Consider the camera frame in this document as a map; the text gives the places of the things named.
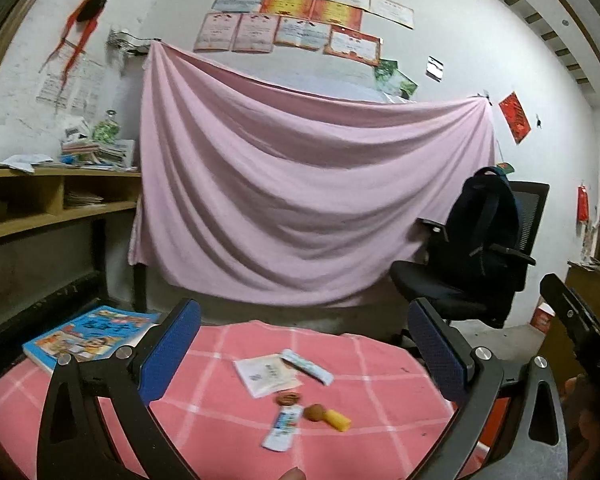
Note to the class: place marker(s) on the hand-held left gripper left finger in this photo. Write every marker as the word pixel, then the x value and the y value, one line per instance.
pixel 172 350

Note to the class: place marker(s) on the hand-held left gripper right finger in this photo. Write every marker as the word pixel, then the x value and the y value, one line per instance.
pixel 435 355

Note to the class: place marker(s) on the orange bucket white rim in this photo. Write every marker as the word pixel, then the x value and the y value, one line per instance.
pixel 490 425

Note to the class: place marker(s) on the white packet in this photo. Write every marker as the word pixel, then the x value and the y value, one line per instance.
pixel 265 374

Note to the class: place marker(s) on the yellow brown plastic piece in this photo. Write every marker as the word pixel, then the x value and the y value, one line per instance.
pixel 330 417

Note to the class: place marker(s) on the small brown round snack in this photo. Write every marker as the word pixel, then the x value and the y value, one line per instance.
pixel 287 399

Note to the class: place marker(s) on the blue white stick wrapper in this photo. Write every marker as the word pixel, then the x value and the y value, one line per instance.
pixel 307 367

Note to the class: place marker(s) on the white blue sachet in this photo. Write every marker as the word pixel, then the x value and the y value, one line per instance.
pixel 282 427

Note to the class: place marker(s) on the person's left hand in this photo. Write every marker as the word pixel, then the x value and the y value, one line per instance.
pixel 292 475

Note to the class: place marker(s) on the red white cardboard box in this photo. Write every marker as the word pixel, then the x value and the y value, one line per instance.
pixel 544 317

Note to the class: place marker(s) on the wooden cabinet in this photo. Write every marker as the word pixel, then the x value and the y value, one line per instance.
pixel 580 280

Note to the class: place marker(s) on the pink checkered cloth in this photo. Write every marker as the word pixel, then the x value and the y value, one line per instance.
pixel 370 410

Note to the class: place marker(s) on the black office chair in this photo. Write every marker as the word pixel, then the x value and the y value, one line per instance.
pixel 480 280

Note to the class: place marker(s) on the illustrated blue book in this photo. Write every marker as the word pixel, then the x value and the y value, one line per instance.
pixel 85 335

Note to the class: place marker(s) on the dark blue backpack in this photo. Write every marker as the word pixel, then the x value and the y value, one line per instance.
pixel 485 240

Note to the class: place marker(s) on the red hanging ornament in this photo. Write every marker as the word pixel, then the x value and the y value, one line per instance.
pixel 583 204

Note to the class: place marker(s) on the green red card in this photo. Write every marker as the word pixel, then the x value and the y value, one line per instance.
pixel 505 168

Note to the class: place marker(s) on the wooden desk shelf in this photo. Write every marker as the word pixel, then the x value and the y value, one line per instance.
pixel 55 195

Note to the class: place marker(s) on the stack of books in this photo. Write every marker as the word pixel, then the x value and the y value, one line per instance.
pixel 100 152

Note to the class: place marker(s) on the pink hanging sheet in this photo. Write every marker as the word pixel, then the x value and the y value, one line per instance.
pixel 290 175

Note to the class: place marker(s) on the glass jar green contents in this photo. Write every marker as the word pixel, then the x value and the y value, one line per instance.
pixel 106 129

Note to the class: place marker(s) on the loose white papers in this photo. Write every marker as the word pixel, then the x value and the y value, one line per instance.
pixel 27 162

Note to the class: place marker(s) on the green photo print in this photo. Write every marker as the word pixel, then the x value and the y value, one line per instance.
pixel 404 86
pixel 386 71

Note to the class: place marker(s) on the red tassels with black top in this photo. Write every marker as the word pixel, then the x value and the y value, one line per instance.
pixel 80 25

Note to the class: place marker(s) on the red paper wall decoration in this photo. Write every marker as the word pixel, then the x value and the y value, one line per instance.
pixel 515 117

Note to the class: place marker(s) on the printed wall paper sheets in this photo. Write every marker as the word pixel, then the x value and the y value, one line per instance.
pixel 70 85

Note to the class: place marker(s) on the black white wall sticker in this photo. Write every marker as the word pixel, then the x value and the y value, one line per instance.
pixel 434 68

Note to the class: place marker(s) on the metal wall rack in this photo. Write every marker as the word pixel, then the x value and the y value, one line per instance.
pixel 127 42

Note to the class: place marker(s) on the group of wall certificates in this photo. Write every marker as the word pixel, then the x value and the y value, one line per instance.
pixel 305 15

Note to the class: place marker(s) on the brown wooden frame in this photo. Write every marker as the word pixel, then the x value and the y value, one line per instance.
pixel 15 15

